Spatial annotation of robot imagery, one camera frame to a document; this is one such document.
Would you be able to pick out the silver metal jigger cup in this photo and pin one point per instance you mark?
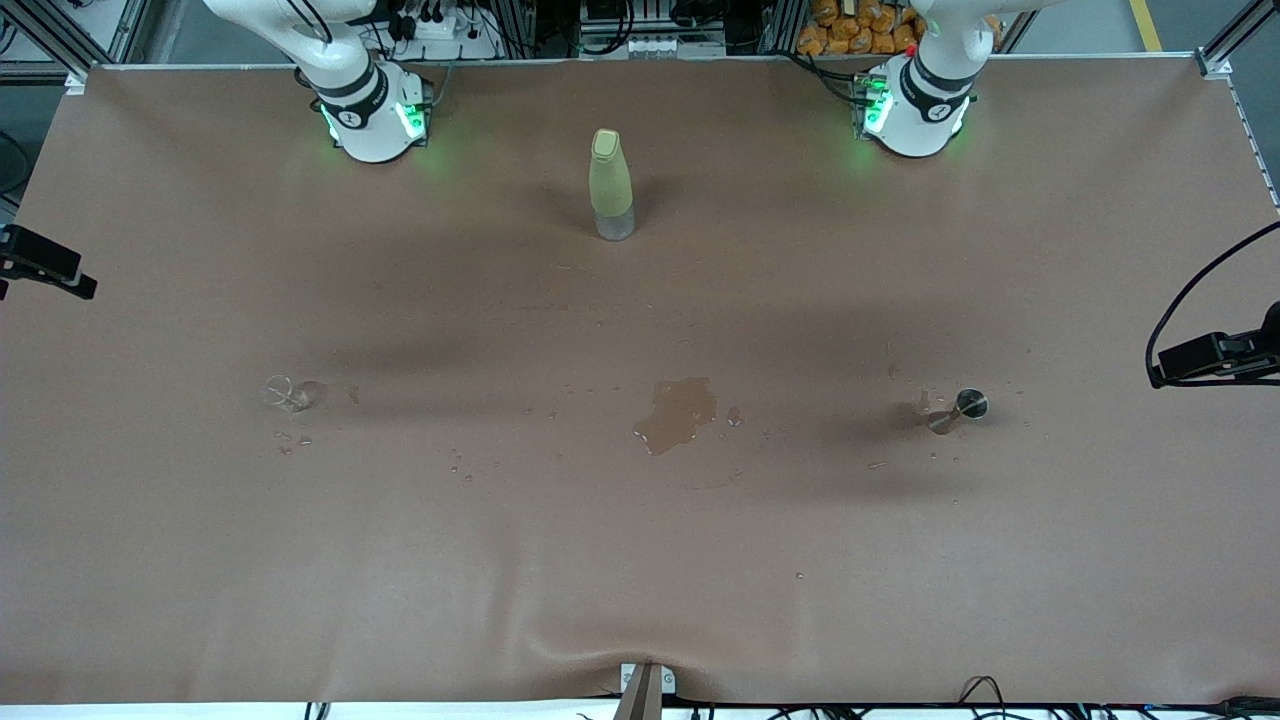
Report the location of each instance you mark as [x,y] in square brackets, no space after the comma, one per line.
[971,403]

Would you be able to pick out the spilled liquid puddle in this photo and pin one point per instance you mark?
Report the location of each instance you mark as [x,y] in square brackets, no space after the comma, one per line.
[675,410]

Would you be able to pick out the clear glass measuring beaker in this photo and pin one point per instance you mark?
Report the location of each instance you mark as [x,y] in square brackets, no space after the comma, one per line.
[290,395]

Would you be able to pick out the orange snack bag pile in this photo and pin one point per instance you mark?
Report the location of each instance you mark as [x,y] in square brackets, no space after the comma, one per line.
[850,30]

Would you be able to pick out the brown table cloth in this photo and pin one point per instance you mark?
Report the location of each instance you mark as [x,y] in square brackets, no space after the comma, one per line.
[640,560]

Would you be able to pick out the aluminium frame corner profile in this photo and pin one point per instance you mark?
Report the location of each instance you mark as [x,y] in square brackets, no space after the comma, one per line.
[1215,65]
[75,82]

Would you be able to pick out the green frosted bottle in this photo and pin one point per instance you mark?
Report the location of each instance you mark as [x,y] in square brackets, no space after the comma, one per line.
[610,185]

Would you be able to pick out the white power strip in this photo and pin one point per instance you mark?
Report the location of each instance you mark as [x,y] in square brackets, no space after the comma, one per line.
[435,27]

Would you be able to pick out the white connector strip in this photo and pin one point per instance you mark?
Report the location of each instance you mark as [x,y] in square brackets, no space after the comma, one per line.
[655,47]

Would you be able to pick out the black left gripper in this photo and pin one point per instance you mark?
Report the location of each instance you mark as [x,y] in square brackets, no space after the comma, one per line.
[1262,348]

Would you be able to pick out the metal table clamp bracket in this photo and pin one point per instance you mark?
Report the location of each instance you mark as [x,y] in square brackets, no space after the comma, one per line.
[645,695]

